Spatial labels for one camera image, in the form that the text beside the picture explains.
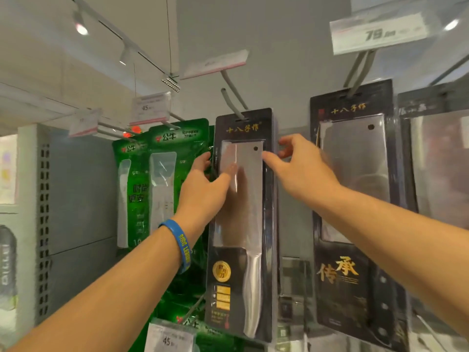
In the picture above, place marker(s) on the person's right hand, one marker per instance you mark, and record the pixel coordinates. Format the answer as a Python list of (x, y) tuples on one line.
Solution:
[(307, 172)]

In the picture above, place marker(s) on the person's left hand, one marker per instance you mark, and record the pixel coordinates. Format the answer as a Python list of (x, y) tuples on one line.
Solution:
[(205, 197)]

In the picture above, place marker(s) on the packaged cleaver steel handle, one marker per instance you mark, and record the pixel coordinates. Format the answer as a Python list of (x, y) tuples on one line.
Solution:
[(253, 216)]

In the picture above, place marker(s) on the grey metal display shelf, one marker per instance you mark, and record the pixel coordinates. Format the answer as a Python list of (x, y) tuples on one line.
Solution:
[(84, 197)]

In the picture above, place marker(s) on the packaged cleaver wooden handle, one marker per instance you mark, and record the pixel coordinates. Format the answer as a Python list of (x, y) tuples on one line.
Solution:
[(439, 161)]

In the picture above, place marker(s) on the white flip price tag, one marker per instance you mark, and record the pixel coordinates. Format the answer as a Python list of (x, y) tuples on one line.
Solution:
[(216, 64)]

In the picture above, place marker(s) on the person's left forearm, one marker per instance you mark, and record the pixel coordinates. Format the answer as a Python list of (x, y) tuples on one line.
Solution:
[(110, 300)]

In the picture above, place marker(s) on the person's right forearm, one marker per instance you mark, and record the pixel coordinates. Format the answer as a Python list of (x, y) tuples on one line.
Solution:
[(403, 245)]

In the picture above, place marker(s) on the blue wristband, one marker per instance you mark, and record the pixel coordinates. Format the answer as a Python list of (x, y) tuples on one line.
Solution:
[(181, 241)]

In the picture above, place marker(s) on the black linear track light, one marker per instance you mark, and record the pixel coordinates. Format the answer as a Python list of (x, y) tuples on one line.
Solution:
[(170, 84)]

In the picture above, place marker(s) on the white track spot light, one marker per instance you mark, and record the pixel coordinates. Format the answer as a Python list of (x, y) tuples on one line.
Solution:
[(124, 56)]

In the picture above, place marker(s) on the white tall box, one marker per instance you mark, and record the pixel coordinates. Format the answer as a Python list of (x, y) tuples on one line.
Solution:
[(8, 168)]

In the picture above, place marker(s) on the round ceiling spot light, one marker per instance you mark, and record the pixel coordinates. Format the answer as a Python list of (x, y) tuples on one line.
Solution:
[(451, 24)]

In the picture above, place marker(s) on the bright ceiling light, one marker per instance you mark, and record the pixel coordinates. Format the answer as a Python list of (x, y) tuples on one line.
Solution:
[(81, 28)]

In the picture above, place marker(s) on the dark grey bottle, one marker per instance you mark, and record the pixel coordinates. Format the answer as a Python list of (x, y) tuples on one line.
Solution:
[(7, 267)]

